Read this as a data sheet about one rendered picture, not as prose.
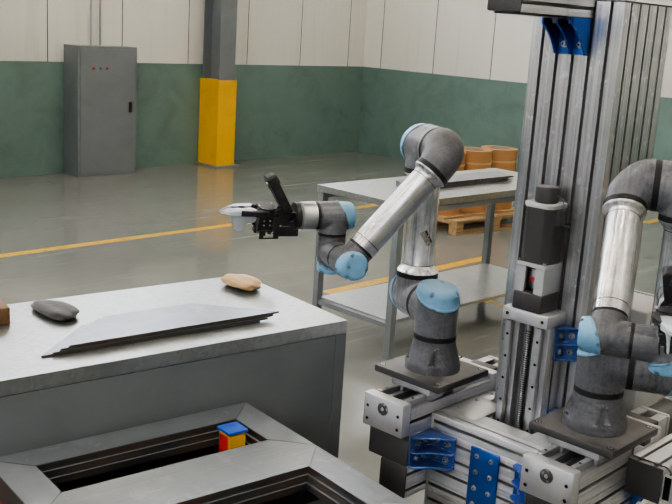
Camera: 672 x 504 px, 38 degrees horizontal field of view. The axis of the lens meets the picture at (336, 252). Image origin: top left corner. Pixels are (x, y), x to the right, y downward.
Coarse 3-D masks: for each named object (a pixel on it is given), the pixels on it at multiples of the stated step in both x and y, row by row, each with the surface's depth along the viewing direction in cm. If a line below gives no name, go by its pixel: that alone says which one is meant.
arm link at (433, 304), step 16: (416, 288) 267; (432, 288) 261; (448, 288) 262; (416, 304) 263; (432, 304) 258; (448, 304) 258; (416, 320) 263; (432, 320) 259; (448, 320) 259; (432, 336) 260; (448, 336) 261
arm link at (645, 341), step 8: (640, 328) 199; (648, 328) 199; (656, 328) 198; (640, 336) 198; (648, 336) 198; (656, 336) 197; (640, 344) 198; (648, 344) 197; (656, 344) 197; (632, 352) 199; (640, 352) 198; (648, 352) 197; (656, 352) 197; (640, 360) 200; (648, 360) 199; (656, 360) 198; (664, 360) 197; (648, 368) 201; (656, 368) 198; (664, 368) 197; (664, 376) 198
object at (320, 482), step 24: (192, 432) 259; (216, 432) 263; (96, 456) 243; (120, 456) 246; (144, 456) 250; (168, 456) 254; (0, 480) 227; (72, 480) 238; (264, 480) 234; (288, 480) 238; (312, 480) 240
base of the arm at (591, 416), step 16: (576, 400) 231; (592, 400) 228; (608, 400) 227; (576, 416) 230; (592, 416) 228; (608, 416) 227; (624, 416) 230; (592, 432) 228; (608, 432) 227; (624, 432) 230
